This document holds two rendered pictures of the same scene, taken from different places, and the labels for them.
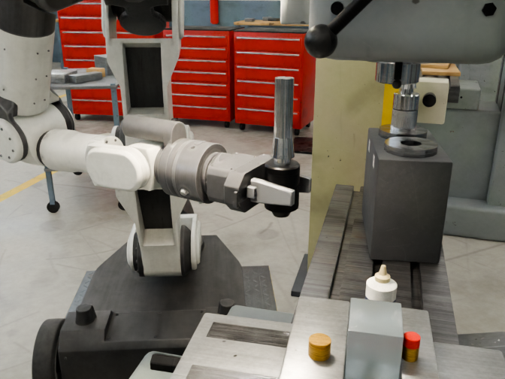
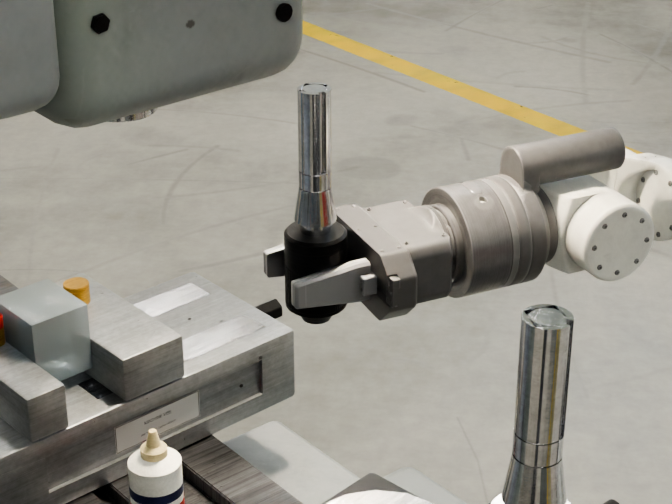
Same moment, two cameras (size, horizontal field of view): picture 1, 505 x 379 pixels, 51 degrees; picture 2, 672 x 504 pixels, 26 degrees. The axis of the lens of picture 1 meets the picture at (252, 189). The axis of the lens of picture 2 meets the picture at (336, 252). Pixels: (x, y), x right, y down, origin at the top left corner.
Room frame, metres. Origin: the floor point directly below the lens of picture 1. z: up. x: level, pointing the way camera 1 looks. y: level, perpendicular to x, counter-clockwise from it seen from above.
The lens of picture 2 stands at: (1.24, -0.81, 1.64)
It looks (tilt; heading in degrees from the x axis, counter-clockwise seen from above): 27 degrees down; 126
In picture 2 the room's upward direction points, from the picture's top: straight up
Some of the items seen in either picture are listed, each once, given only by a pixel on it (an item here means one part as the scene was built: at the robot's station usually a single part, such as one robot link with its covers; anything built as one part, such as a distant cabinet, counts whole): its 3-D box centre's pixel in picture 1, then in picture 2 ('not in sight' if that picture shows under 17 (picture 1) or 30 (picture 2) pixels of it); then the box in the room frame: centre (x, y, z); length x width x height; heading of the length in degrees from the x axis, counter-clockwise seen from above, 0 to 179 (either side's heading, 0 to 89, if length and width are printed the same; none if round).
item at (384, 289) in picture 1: (379, 301); (156, 490); (0.61, -0.17, 0.98); 0.04 x 0.04 x 0.11
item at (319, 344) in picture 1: (319, 347); (76, 292); (0.43, -0.07, 1.05); 0.02 x 0.02 x 0.02
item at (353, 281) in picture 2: (291, 180); (334, 289); (0.69, -0.05, 1.13); 0.06 x 0.02 x 0.03; 60
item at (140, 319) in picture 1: (166, 275); not in sight; (1.36, 0.25, 0.59); 0.64 x 0.52 x 0.33; 4
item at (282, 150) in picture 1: (283, 121); (314, 161); (0.66, -0.04, 1.22); 0.03 x 0.03 x 0.11
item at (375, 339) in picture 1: (373, 341); (43, 333); (0.45, -0.12, 1.04); 0.06 x 0.05 x 0.06; 168
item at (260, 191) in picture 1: (270, 195); (300, 253); (0.64, -0.02, 1.13); 0.06 x 0.02 x 0.03; 60
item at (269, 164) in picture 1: (282, 166); (315, 236); (0.67, -0.04, 1.16); 0.05 x 0.05 x 0.01
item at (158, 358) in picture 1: (169, 363); (260, 314); (0.50, 0.10, 0.97); 0.04 x 0.02 x 0.02; 78
